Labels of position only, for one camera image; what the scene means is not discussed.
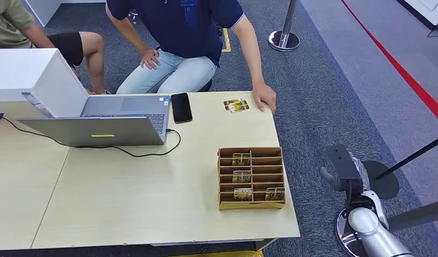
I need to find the black smartphone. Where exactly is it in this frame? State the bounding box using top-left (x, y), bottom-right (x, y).
top-left (170, 93), bottom-right (193, 124)

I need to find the red floor tape line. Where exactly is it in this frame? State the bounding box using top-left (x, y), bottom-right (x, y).
top-left (340, 0), bottom-right (438, 129)

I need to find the clear plastic wrap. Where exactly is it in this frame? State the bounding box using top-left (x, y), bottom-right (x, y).
top-left (349, 152), bottom-right (371, 194)

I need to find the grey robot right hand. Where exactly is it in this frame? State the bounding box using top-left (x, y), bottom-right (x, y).
top-left (320, 143), bottom-right (364, 199)

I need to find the person's left hand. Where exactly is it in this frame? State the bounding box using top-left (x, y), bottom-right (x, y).
top-left (251, 82), bottom-right (277, 115)

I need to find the black stanchion post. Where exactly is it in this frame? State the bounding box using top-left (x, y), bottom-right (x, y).
top-left (360, 133), bottom-right (438, 200)

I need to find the wooden card holder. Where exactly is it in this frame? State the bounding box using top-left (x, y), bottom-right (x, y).
top-left (217, 147), bottom-right (286, 210)

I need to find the grey laptop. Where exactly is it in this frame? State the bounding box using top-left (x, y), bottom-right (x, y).
top-left (16, 95), bottom-right (171, 148)

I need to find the person's right hand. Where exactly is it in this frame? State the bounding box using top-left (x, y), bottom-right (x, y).
top-left (140, 49), bottom-right (161, 71)

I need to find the chrome stanchion post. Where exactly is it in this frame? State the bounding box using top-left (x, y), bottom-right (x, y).
top-left (334, 198), bottom-right (438, 257)
top-left (268, 0), bottom-right (300, 52)

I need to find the white cabinet with dark trim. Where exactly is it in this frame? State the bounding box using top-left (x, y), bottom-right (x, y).
top-left (396, 0), bottom-right (438, 38)

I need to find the person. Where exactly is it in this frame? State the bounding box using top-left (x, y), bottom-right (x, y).
top-left (104, 0), bottom-right (277, 115)
top-left (0, 0), bottom-right (112, 96)

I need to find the white box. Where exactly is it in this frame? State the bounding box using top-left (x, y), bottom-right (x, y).
top-left (0, 48), bottom-right (89, 118)

